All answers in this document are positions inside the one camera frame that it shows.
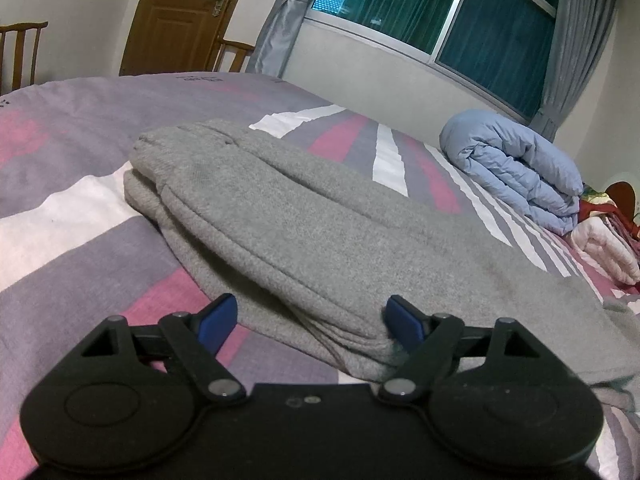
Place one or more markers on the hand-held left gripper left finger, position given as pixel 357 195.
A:
pixel 220 321

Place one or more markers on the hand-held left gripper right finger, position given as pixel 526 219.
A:
pixel 402 323

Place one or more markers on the folded light blue quilt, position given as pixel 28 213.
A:
pixel 515 165

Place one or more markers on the folded pale pink blanket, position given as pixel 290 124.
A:
pixel 605 250

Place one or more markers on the striped pink grey bed sheet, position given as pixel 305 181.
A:
pixel 60 160

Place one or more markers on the red printed cloth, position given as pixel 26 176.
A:
pixel 621 195

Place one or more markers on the wooden chair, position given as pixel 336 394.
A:
pixel 235 47
pixel 20 30

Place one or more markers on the grey curtain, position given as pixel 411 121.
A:
pixel 575 35
pixel 275 30

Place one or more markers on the brown wooden door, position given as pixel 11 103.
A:
pixel 170 20

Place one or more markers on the sliding glass window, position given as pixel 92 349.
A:
pixel 400 5

